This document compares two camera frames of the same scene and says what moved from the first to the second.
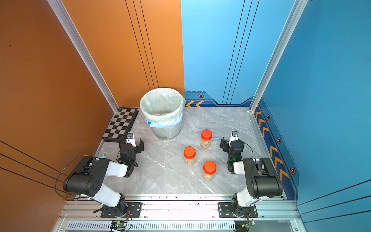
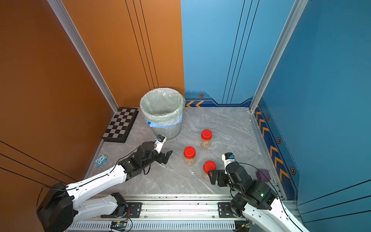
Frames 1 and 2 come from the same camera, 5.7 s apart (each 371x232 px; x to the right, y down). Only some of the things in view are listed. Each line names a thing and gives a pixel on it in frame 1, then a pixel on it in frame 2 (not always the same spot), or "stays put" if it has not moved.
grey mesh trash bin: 166,134 stays put
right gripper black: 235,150 -> 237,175
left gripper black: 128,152 -> 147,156
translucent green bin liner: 163,108 stays put
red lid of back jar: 206,135 stays put
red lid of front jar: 209,167 stays put
